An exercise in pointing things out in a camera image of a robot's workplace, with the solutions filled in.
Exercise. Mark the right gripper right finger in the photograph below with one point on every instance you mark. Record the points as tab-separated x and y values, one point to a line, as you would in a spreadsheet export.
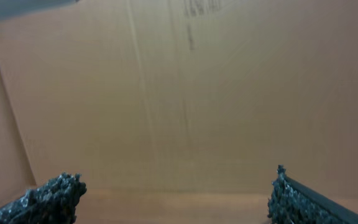
294	203

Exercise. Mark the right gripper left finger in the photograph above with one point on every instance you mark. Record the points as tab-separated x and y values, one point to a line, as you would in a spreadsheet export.
52	203

